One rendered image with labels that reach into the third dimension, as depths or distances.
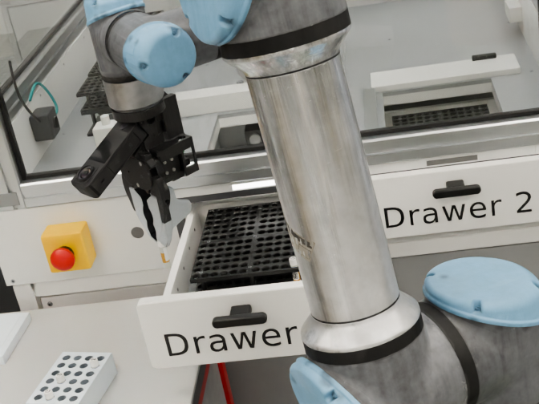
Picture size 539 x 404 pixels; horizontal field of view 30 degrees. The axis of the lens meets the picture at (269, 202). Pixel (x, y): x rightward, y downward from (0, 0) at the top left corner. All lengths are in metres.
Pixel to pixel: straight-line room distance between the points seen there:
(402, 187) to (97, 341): 0.55
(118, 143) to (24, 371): 0.47
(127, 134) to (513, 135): 0.62
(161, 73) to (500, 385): 0.52
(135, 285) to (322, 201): 0.93
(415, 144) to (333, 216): 0.73
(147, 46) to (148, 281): 0.67
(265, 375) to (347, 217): 1.00
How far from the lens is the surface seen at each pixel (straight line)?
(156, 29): 1.18
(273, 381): 1.86
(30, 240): 1.76
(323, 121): 0.86
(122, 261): 1.74
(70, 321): 1.74
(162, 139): 1.38
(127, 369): 1.58
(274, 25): 0.82
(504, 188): 1.63
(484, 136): 1.61
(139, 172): 1.37
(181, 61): 1.19
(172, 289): 1.48
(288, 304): 1.37
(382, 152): 1.61
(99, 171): 1.32
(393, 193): 1.62
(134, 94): 1.31
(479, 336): 0.99
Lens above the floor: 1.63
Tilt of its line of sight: 26 degrees down
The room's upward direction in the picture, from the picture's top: 11 degrees counter-clockwise
